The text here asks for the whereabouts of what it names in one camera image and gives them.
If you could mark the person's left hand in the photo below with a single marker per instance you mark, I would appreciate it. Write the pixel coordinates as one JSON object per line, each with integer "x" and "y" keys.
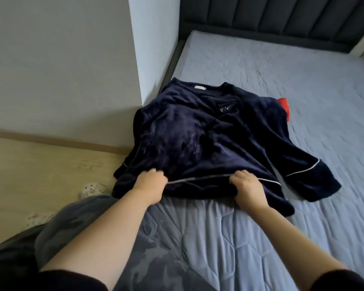
{"x": 150, "y": 184}

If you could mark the person's right hand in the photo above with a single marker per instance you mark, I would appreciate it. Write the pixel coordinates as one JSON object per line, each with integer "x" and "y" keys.
{"x": 250, "y": 191}

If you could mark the red and navy sports jacket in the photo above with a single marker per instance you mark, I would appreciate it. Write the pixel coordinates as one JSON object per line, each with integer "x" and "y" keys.
{"x": 194, "y": 136}

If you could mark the red polo shirt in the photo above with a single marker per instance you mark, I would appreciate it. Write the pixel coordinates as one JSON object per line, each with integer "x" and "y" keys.
{"x": 284, "y": 109}

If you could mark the grey quilted bed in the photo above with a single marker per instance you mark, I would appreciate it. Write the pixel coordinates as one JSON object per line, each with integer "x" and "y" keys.
{"x": 327, "y": 87}

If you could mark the person's right forearm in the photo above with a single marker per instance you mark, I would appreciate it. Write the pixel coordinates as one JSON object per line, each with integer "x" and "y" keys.
{"x": 297, "y": 251}

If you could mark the person's left forearm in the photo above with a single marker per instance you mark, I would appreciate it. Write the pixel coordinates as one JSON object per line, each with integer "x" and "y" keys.
{"x": 97, "y": 239}

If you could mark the dark grey upholstered headboard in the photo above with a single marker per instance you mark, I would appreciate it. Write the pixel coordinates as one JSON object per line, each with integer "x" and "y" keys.
{"x": 261, "y": 15}

